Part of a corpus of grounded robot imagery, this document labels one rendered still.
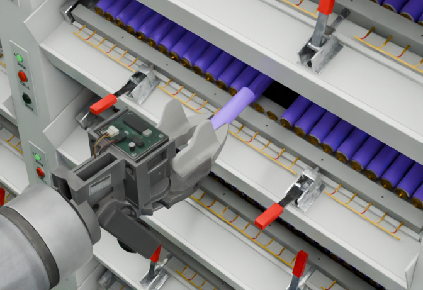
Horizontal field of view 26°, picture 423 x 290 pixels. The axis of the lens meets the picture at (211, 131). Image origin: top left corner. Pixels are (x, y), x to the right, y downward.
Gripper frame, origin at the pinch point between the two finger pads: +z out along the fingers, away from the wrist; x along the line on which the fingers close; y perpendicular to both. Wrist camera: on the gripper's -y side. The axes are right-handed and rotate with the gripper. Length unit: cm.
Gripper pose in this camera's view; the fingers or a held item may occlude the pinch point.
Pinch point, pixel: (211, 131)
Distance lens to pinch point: 99.9
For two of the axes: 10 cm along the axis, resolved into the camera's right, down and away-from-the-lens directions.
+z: 7.0, -5.0, 5.2
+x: -7.2, -4.8, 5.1
